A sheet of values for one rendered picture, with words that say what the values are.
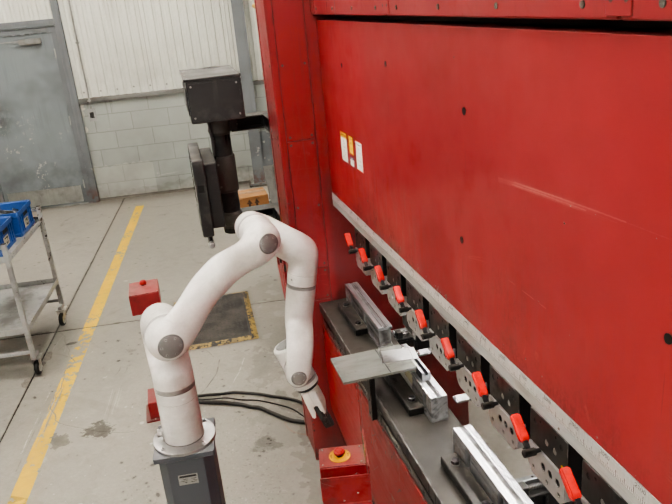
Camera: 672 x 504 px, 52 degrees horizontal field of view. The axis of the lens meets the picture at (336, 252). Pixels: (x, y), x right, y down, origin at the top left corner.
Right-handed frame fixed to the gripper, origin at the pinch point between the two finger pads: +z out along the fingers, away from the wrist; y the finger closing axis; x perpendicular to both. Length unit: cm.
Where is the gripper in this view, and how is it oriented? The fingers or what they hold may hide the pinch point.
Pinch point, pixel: (327, 420)
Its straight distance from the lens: 235.4
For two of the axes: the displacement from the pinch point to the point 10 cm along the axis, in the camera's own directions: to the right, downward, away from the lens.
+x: 9.0, -4.2, -0.9
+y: 0.6, 3.4, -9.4
